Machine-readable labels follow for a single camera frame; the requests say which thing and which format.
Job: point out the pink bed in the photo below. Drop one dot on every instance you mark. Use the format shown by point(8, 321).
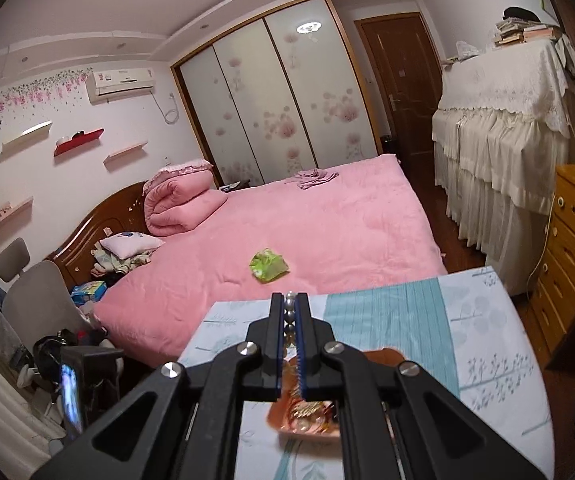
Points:
point(317, 220)

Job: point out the wooden dresser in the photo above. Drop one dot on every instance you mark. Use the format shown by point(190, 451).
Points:
point(567, 240)

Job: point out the tree print tablecloth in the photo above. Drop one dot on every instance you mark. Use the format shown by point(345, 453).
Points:
point(492, 360)

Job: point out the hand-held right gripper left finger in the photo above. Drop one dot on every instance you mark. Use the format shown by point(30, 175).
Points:
point(281, 340)

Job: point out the cream wall shelf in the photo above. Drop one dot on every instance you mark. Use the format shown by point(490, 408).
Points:
point(24, 137)

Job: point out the pink wall shelf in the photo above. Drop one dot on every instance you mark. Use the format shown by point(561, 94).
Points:
point(127, 152)
point(7, 216)

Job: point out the beige office chair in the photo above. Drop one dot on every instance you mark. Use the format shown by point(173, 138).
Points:
point(37, 295)

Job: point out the gold tiara hair comb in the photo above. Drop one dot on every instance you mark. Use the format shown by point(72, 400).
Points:
point(310, 411)

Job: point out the black waste bin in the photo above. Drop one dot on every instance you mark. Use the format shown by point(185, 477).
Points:
point(388, 145)

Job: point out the pink jewelry box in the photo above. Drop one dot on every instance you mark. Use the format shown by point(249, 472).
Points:
point(307, 434)

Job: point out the patterned cloth pile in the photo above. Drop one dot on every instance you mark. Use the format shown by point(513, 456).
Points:
point(117, 262)

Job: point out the pearl hair comb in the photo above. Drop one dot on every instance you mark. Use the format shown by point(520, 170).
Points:
point(290, 310)

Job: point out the red wall shelf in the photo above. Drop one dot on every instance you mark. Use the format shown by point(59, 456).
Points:
point(79, 142)

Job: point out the brown wooden door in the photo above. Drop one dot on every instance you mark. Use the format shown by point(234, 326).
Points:
point(402, 75)

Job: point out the cream lace covered piano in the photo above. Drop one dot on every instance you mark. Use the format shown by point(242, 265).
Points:
point(492, 135)

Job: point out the black hat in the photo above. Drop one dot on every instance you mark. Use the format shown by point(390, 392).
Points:
point(520, 12)

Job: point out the floral sliding door wardrobe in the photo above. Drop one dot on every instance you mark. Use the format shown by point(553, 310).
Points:
point(267, 100)

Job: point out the green packet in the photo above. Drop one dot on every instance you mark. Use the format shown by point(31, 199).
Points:
point(267, 265)

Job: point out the pink flower wall sticker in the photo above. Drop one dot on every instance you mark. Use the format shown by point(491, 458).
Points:
point(17, 100)

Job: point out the white air conditioner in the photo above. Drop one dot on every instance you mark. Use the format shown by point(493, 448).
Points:
point(122, 85)

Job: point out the black device with screen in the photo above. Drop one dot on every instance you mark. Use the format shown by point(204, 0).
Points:
point(72, 395)

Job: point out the folded pink quilt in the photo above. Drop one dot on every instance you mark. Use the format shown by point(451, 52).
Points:
point(182, 210)

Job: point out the wooden bed headboard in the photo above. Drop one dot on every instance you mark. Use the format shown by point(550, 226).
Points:
point(97, 220)

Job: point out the white pillow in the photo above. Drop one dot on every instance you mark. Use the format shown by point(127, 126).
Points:
point(132, 242)

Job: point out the blue tissue box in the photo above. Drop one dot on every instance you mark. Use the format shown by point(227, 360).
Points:
point(89, 292)

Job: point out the stack of books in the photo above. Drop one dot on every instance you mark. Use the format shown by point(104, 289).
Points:
point(517, 32)

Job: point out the purple cloth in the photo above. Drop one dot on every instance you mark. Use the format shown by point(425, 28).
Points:
point(312, 179)

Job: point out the white plastic bag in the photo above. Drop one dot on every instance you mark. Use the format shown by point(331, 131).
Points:
point(466, 49)

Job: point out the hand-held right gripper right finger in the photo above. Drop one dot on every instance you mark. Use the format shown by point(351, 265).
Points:
point(303, 350)

